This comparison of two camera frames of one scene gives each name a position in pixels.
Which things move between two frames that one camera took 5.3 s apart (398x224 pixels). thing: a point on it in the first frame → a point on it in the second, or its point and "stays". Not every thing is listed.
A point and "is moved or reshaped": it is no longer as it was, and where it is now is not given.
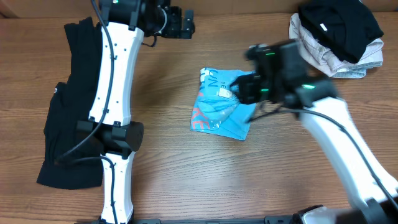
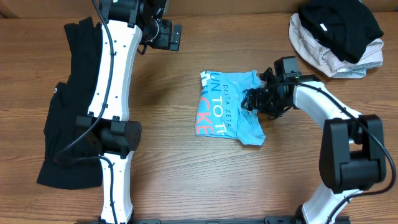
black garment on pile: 346,27 stays
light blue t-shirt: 217,109 is moved or reshaped
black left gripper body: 179,23 → 175,37
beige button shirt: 327,60 stays
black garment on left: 69,163 stays
